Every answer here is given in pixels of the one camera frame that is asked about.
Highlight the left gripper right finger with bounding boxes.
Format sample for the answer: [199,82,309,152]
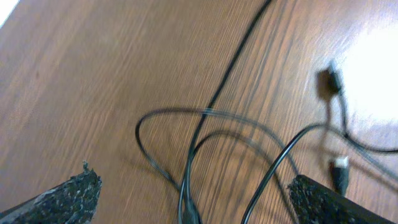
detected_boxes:
[288,175,394,224]

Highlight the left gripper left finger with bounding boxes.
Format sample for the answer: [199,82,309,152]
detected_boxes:
[1,161,102,223]

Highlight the black usb cables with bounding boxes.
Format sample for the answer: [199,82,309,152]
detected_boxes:
[134,0,398,224]

